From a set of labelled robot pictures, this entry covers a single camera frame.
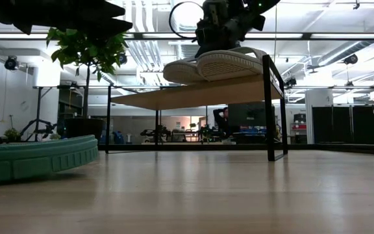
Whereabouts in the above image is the black room divider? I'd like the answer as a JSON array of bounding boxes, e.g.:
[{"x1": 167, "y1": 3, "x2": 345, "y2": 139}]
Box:
[{"x1": 312, "y1": 100, "x2": 374, "y2": 144}]

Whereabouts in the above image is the wooden shelf with black frame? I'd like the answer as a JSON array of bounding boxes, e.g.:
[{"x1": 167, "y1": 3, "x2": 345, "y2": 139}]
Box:
[{"x1": 105, "y1": 54, "x2": 288, "y2": 163}]

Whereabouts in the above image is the person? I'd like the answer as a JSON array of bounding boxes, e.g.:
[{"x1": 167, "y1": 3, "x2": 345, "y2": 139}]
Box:
[{"x1": 212, "y1": 106, "x2": 231, "y2": 139}]

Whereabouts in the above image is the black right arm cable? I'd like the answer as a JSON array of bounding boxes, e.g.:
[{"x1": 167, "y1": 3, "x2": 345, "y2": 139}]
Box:
[{"x1": 168, "y1": 1, "x2": 205, "y2": 40}]

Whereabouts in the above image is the green leafy plant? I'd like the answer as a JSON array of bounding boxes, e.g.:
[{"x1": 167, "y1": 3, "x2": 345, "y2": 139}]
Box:
[{"x1": 45, "y1": 27, "x2": 129, "y2": 120}]

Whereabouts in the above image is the small green potted plant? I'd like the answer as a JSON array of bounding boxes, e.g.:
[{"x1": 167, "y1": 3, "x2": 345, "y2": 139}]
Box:
[{"x1": 5, "y1": 127, "x2": 21, "y2": 143}]

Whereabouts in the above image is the black aluminium rig frame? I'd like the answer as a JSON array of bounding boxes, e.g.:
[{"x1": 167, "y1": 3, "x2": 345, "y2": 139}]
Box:
[{"x1": 97, "y1": 143, "x2": 374, "y2": 155}]

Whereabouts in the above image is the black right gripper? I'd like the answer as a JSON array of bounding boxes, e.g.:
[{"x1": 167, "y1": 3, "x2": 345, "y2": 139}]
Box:
[{"x1": 194, "y1": 0, "x2": 250, "y2": 59}]

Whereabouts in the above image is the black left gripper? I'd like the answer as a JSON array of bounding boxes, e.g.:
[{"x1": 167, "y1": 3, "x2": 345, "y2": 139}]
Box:
[{"x1": 0, "y1": 0, "x2": 133, "y2": 38}]

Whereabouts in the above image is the cluttered office desk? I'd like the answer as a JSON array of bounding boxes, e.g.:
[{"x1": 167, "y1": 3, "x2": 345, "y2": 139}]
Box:
[{"x1": 140, "y1": 125, "x2": 214, "y2": 144}]

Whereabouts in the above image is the large black display screen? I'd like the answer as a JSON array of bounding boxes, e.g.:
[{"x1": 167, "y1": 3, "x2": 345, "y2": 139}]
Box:
[{"x1": 228, "y1": 102, "x2": 276, "y2": 128}]

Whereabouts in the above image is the teal rubber slide sandal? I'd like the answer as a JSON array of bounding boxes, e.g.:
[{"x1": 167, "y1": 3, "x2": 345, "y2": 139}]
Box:
[{"x1": 0, "y1": 135, "x2": 99, "y2": 187}]

